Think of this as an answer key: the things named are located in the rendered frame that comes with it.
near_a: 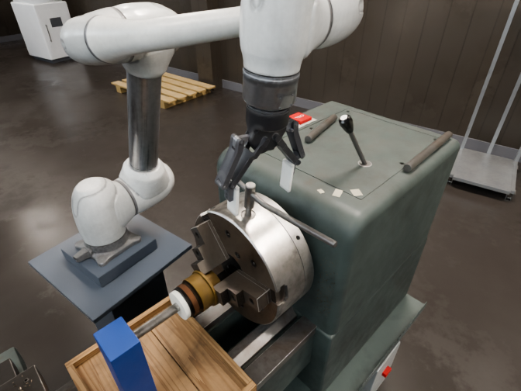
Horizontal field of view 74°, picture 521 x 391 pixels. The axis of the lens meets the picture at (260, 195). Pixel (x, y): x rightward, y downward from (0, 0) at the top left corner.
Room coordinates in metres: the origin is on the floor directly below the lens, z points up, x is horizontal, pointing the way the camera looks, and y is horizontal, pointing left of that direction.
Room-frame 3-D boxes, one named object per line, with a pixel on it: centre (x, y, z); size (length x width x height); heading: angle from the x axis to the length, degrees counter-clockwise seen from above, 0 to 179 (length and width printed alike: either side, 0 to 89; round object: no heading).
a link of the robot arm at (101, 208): (0.99, 0.58, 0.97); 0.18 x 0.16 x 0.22; 142
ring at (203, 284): (0.52, 0.14, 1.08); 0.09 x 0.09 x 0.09; 44
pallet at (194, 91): (5.12, 1.45, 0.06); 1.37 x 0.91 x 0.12; 54
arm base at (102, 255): (0.97, 0.60, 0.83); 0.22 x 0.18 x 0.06; 144
